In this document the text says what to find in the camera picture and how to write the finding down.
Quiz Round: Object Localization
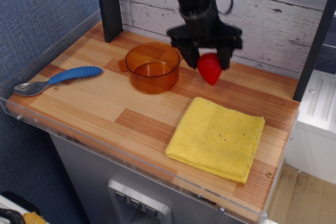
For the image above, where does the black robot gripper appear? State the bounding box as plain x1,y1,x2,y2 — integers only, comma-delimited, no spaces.
167,3,243,70

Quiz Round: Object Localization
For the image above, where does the red plastic strawberry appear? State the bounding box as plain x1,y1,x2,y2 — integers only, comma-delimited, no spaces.
197,53,222,86

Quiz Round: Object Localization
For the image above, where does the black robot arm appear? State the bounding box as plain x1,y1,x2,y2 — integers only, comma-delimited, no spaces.
167,0,243,70

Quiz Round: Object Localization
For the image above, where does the yellow folded rag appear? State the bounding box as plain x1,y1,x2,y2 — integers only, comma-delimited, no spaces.
165,97,265,184

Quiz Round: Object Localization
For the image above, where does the orange transparent plastic pot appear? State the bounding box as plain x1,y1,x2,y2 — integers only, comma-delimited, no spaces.
118,42,181,94

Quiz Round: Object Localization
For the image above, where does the white toy sink unit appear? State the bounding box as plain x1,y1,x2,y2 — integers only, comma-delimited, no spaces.
284,70,335,184

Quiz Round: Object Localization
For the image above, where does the clear acrylic table guard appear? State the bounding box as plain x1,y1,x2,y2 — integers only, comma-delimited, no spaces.
1,4,302,219

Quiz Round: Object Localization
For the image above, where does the grey cabinet front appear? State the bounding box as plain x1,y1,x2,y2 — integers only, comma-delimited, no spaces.
48,132,247,224

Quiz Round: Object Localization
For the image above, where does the silver button panel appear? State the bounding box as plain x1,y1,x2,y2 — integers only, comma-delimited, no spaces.
108,179,172,223

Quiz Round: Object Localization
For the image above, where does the yellow toy object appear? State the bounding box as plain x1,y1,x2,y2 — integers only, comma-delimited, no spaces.
23,212,47,224

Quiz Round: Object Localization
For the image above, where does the dark grey left post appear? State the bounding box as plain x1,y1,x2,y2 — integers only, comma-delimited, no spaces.
99,0,123,42

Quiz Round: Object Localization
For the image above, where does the dark grey post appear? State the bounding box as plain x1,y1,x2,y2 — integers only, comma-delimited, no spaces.
292,0,335,102
99,0,123,42

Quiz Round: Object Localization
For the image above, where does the dark grey right post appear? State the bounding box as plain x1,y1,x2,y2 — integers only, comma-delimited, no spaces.
292,0,335,102

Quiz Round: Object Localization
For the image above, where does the blue handled metal spoon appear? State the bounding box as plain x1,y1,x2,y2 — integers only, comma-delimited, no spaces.
14,66,103,97

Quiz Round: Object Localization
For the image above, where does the black ribbed hose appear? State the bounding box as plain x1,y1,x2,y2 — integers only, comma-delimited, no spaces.
0,207,24,224

